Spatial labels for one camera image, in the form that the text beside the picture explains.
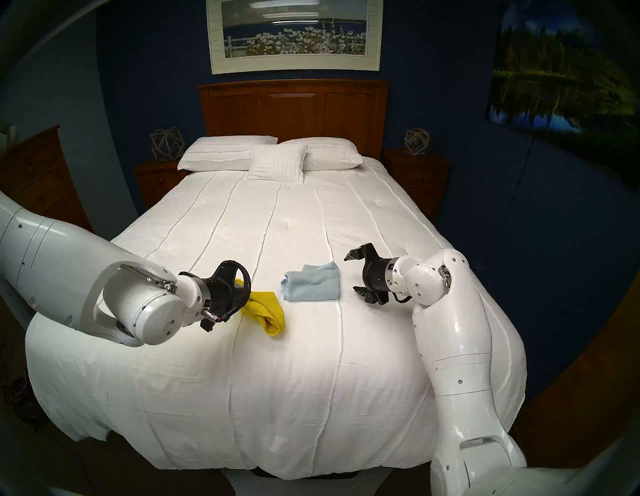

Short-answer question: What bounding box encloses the large white pillow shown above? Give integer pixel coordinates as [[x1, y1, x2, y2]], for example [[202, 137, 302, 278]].
[[177, 135, 278, 172], [278, 137, 364, 171]]

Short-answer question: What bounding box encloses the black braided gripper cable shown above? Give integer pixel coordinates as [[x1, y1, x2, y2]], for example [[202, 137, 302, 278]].
[[215, 260, 252, 321]]

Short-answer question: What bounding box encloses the brown wooden dresser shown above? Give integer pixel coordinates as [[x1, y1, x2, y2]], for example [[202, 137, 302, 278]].
[[0, 125, 93, 233]]

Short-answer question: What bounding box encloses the brown wooden headboard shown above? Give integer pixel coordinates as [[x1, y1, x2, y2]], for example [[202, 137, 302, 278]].
[[196, 79, 391, 161]]

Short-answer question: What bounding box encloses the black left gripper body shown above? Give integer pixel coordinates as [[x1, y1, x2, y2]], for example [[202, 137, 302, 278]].
[[195, 261, 250, 321]]

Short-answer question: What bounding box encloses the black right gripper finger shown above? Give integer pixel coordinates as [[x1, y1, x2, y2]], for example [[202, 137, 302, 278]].
[[353, 286, 387, 305], [344, 243, 378, 265]]

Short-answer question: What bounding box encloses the white framed flower picture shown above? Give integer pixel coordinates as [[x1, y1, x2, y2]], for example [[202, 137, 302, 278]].
[[206, 0, 384, 75]]

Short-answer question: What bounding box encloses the light blue hand towel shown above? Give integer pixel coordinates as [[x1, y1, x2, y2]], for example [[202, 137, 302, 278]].
[[280, 261, 341, 302]]

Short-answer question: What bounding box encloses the white bed comforter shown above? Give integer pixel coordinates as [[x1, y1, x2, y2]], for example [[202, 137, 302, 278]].
[[25, 156, 527, 480]]

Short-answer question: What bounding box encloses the grey geometric wire ornament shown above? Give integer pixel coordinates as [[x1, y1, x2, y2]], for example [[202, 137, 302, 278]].
[[404, 128, 432, 156], [150, 127, 186, 162]]

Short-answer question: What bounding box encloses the forest lake wall poster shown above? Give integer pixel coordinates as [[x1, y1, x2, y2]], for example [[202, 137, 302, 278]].
[[486, 0, 640, 171]]

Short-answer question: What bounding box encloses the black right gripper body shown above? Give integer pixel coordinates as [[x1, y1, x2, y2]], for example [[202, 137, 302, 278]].
[[363, 257, 396, 305]]

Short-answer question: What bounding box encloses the small pleated white pillow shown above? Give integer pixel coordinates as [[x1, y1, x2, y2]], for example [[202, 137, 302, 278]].
[[245, 144, 308, 184]]

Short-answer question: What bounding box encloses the brown wooden nightstand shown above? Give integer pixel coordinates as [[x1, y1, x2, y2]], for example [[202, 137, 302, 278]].
[[132, 160, 190, 208], [382, 149, 452, 223]]

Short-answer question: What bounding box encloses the yellow hand towel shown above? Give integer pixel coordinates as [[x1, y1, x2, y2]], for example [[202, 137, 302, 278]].
[[235, 279, 286, 336]]

